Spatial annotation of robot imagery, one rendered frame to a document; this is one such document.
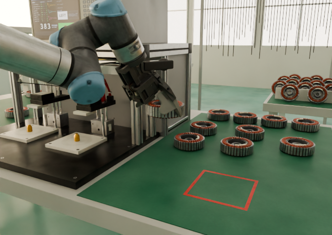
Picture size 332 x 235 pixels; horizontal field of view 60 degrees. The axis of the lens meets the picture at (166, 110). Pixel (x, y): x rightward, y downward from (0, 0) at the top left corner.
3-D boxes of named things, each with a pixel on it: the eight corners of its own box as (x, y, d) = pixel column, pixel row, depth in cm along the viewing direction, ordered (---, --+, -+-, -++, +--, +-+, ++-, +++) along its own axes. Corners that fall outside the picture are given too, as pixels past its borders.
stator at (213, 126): (205, 127, 129) (205, 119, 128) (222, 134, 119) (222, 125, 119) (185, 130, 123) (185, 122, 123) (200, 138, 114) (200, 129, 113)
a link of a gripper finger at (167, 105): (170, 127, 79) (147, 102, 78) (183, 113, 81) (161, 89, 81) (175, 125, 76) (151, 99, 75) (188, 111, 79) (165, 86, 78)
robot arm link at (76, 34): (48, 59, 62) (94, 37, 61) (45, 28, 68) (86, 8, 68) (68, 80, 69) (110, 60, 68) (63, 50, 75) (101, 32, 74)
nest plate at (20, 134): (26, 143, 103) (26, 139, 103) (-1, 137, 110) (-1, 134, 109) (59, 131, 116) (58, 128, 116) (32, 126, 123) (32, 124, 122)
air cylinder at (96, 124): (106, 135, 111) (105, 122, 110) (91, 133, 114) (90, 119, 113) (114, 132, 116) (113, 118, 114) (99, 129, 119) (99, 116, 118)
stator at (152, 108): (164, 121, 78) (164, 108, 77) (139, 113, 86) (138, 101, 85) (191, 115, 85) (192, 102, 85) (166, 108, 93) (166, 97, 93)
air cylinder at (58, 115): (60, 127, 122) (59, 114, 120) (47, 125, 125) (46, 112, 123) (69, 124, 126) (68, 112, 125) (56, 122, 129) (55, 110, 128)
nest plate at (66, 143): (78, 154, 93) (78, 151, 92) (45, 147, 99) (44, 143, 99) (107, 140, 106) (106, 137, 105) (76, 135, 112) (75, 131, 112)
